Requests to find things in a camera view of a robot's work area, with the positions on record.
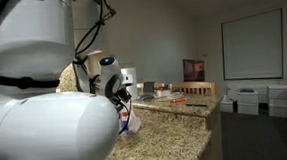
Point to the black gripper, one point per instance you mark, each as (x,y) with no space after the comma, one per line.
(121,94)

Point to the clear plastic water bottle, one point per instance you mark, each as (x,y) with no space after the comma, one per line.
(124,114)

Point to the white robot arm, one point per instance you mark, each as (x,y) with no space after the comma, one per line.
(36,130)

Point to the translucent white plastic bag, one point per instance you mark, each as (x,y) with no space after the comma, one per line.
(131,121)

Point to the white paper towel roll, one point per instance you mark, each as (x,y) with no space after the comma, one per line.
(131,82)

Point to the wooden chair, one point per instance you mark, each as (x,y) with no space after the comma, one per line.
(140,86)
(194,88)

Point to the dark computer mouse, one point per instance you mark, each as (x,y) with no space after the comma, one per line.
(147,97)

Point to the small dark box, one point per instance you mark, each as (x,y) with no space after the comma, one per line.
(149,87)

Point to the small white container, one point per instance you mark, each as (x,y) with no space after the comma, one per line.
(163,93)

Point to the white plate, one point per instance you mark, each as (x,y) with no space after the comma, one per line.
(177,96)

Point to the orange marker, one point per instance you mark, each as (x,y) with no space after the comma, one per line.
(178,101)

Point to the black pen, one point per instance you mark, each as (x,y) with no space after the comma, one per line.
(196,105)

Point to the wooden counter cabinet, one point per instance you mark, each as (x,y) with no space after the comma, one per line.
(213,136)

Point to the small white bin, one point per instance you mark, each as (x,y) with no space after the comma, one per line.
(226,105)

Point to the white storage box stack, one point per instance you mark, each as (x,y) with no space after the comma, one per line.
(248,102)

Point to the white projection screen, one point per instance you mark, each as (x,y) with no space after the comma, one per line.
(253,45)

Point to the white drawer unit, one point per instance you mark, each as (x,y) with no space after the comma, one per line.
(279,101)

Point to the wooden wall cabinet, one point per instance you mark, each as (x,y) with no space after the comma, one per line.
(93,58)

